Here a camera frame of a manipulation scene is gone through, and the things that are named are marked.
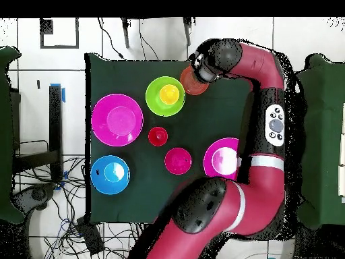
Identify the green bowl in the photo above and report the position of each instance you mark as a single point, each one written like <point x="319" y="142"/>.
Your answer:
<point x="152" y="99"/>

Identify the yellow cup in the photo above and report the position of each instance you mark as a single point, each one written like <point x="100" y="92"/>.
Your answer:
<point x="169" y="94"/>

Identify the orange bowl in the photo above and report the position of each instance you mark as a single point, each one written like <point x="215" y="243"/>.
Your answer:
<point x="190" y="83"/>

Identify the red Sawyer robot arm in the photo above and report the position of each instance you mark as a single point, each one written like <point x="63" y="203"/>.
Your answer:
<point x="256" y="194"/>

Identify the red cup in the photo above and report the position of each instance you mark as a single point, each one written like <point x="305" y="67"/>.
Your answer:
<point x="158" y="136"/>

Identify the small crimson bowl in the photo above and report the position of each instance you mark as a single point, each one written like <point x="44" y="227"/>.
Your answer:
<point x="178" y="161"/>

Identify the large pink bowl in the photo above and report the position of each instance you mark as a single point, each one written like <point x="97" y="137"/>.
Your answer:
<point x="117" y="120"/>
<point x="215" y="153"/>

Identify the blue bowl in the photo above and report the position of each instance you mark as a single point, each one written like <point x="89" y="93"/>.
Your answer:
<point x="110" y="174"/>

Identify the dark green tablecloth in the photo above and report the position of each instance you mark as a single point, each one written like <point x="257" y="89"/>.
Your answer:
<point x="121" y="70"/>

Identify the metal chair leg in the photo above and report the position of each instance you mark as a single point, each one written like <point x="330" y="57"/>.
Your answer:
<point x="125" y="35"/>
<point x="187" y="32"/>

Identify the blue tape strip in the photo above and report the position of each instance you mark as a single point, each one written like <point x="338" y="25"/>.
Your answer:
<point x="63" y="95"/>

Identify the black power strip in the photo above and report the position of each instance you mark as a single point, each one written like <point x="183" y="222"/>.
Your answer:
<point x="90" y="237"/>

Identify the green cloth side table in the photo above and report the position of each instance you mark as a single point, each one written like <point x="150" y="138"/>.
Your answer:
<point x="6" y="135"/>
<point x="323" y="135"/>

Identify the black table frame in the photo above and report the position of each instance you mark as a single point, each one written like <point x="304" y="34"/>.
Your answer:
<point x="55" y="121"/>

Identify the black pedestal leg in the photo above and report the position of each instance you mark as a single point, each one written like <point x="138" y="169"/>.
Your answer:
<point x="36" y="195"/>

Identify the grey square floor frame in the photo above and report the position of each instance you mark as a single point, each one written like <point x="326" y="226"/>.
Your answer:
<point x="59" y="47"/>

